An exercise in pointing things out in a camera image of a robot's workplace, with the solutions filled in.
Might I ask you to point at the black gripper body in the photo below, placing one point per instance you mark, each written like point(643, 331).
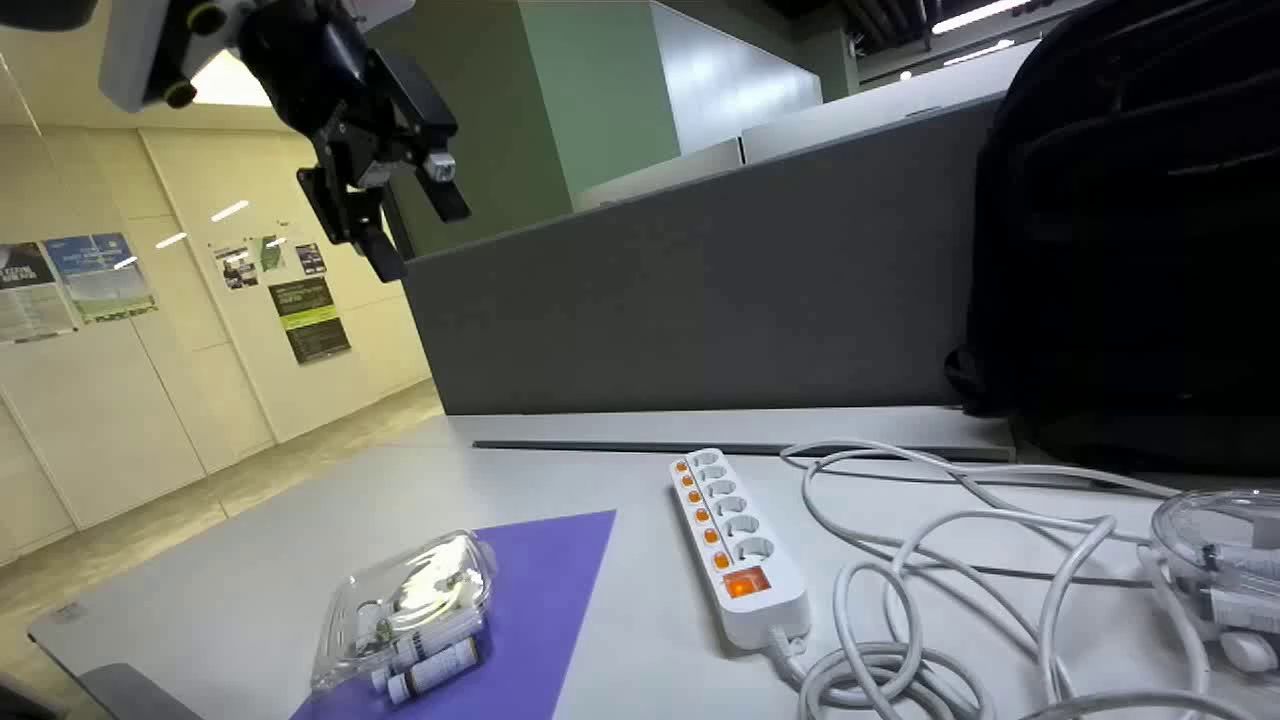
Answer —
point(334, 66)

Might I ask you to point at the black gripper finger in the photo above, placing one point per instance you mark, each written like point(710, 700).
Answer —
point(348, 206)
point(444, 180)

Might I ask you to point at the white power strip orange switches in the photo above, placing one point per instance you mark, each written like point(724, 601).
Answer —
point(739, 545)

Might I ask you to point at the rectangular ceiling light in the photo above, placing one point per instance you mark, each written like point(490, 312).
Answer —
point(234, 81)

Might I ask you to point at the green column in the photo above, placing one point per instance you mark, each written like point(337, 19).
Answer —
point(573, 94)

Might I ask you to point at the grey desk partition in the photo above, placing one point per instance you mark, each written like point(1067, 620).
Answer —
point(723, 283)

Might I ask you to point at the clear plastic container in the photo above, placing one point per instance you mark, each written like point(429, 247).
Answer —
point(402, 612)

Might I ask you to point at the white adapter block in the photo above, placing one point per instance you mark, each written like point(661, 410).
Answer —
point(442, 657)

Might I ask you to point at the long ceiling light strip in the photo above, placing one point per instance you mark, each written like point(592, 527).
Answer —
point(981, 12)

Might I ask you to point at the black backpack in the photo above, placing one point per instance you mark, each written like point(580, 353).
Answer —
point(1134, 241)

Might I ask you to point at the clear bag with white charger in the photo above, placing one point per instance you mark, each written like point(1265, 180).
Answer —
point(1224, 573)

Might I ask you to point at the small dark wall poster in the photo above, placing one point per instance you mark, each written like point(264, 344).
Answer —
point(308, 257)

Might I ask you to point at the small green wall poster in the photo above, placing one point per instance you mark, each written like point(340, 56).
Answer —
point(268, 254)

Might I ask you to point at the black green wall poster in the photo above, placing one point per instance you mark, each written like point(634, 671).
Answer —
point(308, 323)

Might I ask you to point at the small photo wall poster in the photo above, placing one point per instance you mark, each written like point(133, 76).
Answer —
point(237, 268)

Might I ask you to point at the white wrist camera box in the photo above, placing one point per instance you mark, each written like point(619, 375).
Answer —
point(154, 45)

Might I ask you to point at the blue green wall poster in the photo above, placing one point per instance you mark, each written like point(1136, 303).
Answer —
point(107, 277)

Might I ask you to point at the grey white wall poster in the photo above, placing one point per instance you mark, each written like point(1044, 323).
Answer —
point(29, 292)

